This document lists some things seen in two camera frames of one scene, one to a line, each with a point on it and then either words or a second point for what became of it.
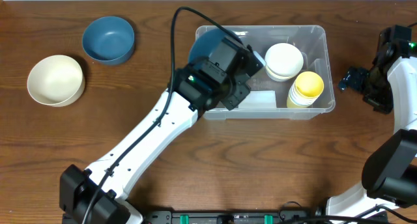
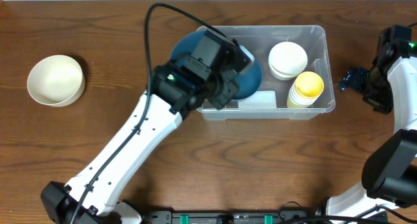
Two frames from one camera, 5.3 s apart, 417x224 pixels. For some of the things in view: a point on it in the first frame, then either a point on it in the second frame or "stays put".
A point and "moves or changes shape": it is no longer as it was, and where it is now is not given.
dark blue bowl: x=109 y=40 -> x=187 y=43
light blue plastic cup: x=302 y=97 stays put
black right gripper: x=363 y=82 stays put
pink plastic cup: x=303 y=95 stays put
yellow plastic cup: x=309 y=84 stays put
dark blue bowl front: x=204 y=44 moves or changes shape
